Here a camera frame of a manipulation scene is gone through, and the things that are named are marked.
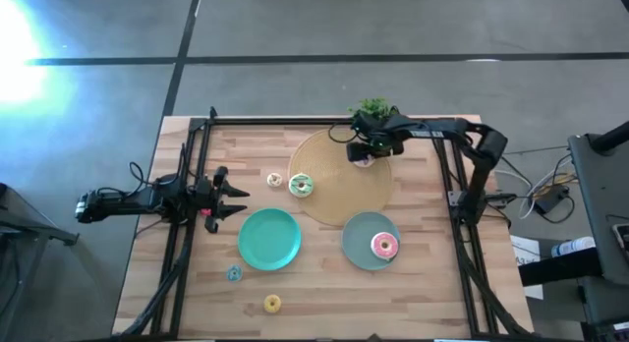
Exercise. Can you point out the small blue frosted donut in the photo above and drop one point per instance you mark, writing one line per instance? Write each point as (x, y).
(229, 273)

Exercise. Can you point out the black aluminium table frame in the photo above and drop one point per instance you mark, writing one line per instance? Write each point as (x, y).
(295, 121)

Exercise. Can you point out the small white frosted donut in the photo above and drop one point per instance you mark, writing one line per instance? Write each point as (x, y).
(269, 180)

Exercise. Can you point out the black plug connector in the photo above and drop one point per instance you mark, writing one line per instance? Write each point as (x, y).
(497, 198)

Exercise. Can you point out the small yellow frosted donut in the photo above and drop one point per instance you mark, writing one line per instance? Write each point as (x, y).
(267, 303)

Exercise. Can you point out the large white pink-striped donut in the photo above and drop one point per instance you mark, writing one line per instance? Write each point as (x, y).
(364, 163)

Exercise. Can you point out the round woven straw placemat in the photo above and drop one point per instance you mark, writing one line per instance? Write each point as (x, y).
(339, 194)

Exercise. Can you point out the green plant in white pot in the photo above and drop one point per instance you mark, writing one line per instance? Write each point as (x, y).
(373, 107)

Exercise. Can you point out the white bottle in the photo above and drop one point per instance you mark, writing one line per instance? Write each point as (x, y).
(572, 246)

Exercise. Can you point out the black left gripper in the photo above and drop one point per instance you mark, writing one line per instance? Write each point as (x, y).
(209, 194)

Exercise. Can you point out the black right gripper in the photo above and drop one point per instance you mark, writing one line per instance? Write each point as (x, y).
(378, 135)

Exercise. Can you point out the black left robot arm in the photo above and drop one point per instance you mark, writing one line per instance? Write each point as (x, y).
(123, 202)

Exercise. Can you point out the black power adapter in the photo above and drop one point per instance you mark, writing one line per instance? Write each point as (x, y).
(550, 198)

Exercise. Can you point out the white paper sheet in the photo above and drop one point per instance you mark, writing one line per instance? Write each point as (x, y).
(526, 248)

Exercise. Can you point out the black side desk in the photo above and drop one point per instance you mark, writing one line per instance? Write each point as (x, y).
(602, 194)

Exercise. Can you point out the teal round plate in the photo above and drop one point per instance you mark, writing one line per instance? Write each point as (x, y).
(268, 241)

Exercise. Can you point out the grey-green round plate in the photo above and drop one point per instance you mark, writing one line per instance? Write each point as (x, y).
(359, 239)

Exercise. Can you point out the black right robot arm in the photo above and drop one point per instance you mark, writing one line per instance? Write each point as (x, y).
(432, 131)

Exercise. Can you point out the large pink frosted donut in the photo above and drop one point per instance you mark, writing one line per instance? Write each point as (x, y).
(384, 255)

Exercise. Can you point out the large mint frosted donut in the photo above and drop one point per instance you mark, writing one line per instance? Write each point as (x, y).
(294, 186)

